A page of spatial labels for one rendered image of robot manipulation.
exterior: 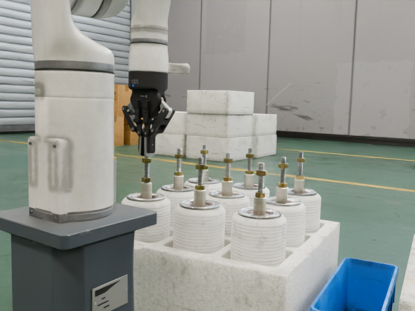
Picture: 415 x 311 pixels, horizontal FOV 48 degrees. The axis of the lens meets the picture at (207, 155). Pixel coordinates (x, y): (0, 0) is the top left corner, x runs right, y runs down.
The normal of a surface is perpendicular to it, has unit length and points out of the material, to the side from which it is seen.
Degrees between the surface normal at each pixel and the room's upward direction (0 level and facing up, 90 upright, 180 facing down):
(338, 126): 90
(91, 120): 90
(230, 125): 90
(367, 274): 88
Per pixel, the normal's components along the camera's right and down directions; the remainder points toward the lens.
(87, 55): 0.58, 0.15
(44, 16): -0.65, 0.11
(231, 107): 0.82, 0.09
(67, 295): 0.16, 0.11
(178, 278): -0.47, 0.08
